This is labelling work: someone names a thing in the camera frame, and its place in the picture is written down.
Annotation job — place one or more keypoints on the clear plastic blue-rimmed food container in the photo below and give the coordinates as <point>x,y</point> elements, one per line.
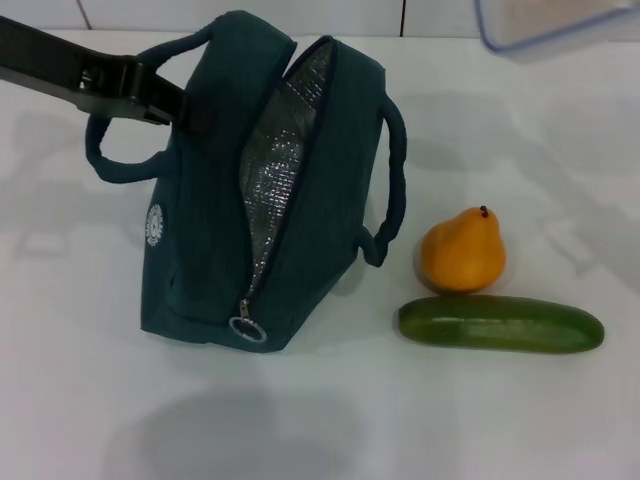
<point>540,25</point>

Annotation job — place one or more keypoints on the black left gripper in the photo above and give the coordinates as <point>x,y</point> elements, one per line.
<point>60,65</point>

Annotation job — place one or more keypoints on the green cucumber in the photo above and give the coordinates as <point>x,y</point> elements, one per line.
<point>500,325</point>

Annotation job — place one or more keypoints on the orange pear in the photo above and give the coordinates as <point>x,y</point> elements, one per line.
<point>462,255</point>

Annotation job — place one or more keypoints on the dark teal insulated lunch bag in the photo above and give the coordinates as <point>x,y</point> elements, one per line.
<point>330,190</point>

